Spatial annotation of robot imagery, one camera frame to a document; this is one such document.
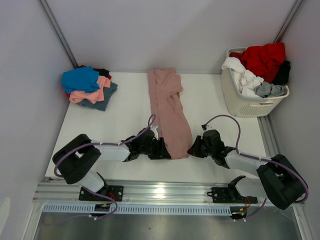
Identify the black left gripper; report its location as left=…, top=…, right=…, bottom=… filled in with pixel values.
left=139, top=137, right=171, bottom=160

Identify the dusty pink graphic t-shirt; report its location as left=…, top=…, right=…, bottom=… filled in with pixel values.
left=147, top=68, right=193, bottom=160

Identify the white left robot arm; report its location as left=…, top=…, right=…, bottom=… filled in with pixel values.
left=52, top=126, right=171, bottom=201

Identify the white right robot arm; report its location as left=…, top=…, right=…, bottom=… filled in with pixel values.
left=187, top=129, right=308, bottom=210

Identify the white perforated laundry basket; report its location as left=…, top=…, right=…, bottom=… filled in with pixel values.
left=221, top=47, right=290, bottom=117

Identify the slate blue t-shirt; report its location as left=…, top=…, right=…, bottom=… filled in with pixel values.
left=77, top=82, right=118, bottom=112

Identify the white t-shirt in basket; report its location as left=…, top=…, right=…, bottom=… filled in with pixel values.
left=221, top=57, right=264, bottom=98

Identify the salmon pink t-shirt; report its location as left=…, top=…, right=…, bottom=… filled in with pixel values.
left=69, top=75, right=111, bottom=104

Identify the grey t-shirt in basket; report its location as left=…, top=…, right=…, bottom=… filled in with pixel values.
left=254, top=81, right=288, bottom=98

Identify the black folded t-shirt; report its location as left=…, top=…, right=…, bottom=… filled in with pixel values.
left=94, top=68, right=110, bottom=78

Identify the black t-shirt in basket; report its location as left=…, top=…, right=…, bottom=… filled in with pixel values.
left=272, top=60, right=291, bottom=86

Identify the red t-shirt in basket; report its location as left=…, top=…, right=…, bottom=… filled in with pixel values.
left=229, top=42, right=286, bottom=83

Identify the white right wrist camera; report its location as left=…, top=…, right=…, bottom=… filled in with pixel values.
left=201, top=124, right=213, bottom=133

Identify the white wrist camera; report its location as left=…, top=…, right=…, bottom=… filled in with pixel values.
left=201, top=124, right=213, bottom=133
left=150, top=125, right=161, bottom=140

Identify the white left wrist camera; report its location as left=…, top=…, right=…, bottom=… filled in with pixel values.
left=150, top=125, right=161, bottom=140

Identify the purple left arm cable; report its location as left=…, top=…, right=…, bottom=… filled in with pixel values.
left=54, top=114, right=156, bottom=221

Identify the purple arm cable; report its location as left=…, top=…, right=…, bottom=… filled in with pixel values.
left=54, top=114, right=156, bottom=221
left=201, top=114, right=310, bottom=222

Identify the aluminium mounting rail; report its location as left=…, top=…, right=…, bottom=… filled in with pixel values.
left=32, top=178, right=227, bottom=205

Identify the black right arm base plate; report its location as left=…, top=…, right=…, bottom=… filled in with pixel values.
left=206, top=187, right=258, bottom=204

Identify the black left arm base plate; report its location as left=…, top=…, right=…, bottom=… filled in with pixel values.
left=78, top=185, right=124, bottom=202

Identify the right side aluminium rail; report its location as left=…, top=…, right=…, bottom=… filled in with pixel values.
left=257, top=115, right=282, bottom=159

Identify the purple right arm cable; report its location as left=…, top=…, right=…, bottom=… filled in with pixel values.
left=201, top=114, right=310, bottom=222

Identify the white slotted cable duct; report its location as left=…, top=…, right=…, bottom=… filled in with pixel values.
left=42, top=203, right=232, bottom=216

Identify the right aluminium frame post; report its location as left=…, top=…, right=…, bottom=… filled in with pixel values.
left=273, top=0, right=305, bottom=43

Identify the aluminium frame post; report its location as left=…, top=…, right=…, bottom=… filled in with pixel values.
left=37, top=0, right=79, bottom=69
left=273, top=0, right=305, bottom=43

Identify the left aluminium frame post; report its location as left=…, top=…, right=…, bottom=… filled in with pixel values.
left=37, top=0, right=79, bottom=69

